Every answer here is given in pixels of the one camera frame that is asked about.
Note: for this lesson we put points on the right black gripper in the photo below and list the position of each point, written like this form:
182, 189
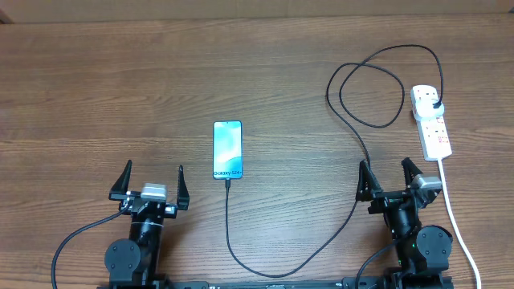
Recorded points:
368, 189

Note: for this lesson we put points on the white charger plug adapter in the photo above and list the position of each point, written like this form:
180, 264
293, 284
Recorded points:
426, 110

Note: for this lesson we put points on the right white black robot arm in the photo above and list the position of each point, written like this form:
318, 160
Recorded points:
423, 251

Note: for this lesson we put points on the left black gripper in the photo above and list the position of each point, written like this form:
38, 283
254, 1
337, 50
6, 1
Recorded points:
118, 192

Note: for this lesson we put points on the white power strip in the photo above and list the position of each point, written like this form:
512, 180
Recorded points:
432, 133

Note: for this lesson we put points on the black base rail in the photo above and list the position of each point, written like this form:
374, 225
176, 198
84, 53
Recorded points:
345, 283

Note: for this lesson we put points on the blue Samsung Galaxy smartphone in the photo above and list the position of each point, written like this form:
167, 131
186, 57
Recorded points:
228, 149

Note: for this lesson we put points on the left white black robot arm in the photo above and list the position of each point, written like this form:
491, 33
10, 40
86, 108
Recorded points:
132, 261

